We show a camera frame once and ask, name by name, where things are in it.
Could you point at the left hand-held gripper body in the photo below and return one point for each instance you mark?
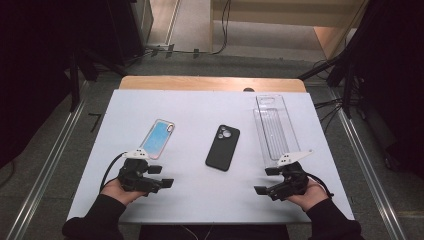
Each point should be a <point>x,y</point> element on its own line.
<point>133,176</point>

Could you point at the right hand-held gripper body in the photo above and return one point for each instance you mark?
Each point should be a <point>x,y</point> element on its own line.
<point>291,181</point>

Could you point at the blue phone case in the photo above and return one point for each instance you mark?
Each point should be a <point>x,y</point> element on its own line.
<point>157,138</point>

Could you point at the clear plastic tray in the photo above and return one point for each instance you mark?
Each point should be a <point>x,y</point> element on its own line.
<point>275,126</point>

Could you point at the black phone case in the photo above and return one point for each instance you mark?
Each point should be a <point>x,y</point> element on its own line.
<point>222,148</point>

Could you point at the person's left hand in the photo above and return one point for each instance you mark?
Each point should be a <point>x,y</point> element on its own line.
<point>115,191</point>

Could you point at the person's right hand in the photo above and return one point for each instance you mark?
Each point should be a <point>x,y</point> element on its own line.
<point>311,196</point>

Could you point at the white board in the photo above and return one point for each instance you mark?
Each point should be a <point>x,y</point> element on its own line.
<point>200,196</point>

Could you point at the person's dark clothing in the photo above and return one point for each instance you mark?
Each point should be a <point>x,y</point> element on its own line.
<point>233,233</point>

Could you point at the wooden table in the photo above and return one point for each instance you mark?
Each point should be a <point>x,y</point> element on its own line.
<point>206,83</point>

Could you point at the black metal stand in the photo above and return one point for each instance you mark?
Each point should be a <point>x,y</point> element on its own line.
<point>346,86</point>
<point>75,83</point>

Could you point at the black curtain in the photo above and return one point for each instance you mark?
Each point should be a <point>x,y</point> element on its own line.
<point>36,66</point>
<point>393,83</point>

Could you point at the light wooden furniture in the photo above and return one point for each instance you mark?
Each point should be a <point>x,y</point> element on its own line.
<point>286,13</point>

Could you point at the metal floor rail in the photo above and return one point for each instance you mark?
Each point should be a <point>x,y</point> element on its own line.
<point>370,166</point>
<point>46,166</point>

